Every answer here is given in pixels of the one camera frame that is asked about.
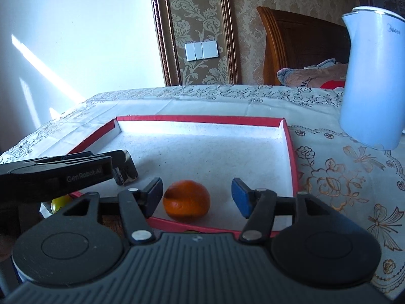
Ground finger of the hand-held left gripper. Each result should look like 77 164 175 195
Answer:
24 149 128 167
0 156 125 204

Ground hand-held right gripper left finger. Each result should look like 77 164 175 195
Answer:
52 177 164 245

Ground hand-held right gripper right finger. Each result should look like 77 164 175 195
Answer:
232 177 352 245

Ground orange mandarin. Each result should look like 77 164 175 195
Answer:
163 180 211 222

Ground dark sugarcane piece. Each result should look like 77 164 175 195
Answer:
122 150 139 186

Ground red shallow cardboard tray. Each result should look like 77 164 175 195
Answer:
66 116 299 240

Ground yellow green round fruit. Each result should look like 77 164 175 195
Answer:
51 195 74 213

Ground floral lace tablecloth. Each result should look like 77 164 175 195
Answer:
0 84 405 292

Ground pink grey pillow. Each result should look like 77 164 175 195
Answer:
277 58 349 87

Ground wooden bed headboard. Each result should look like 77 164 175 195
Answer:
256 6 352 86

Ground white electric kettle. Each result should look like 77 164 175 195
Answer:
339 6 405 151

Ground wooden wall moulding frame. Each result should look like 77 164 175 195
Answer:
148 0 243 87

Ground white wall switch panel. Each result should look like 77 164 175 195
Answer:
185 41 219 62

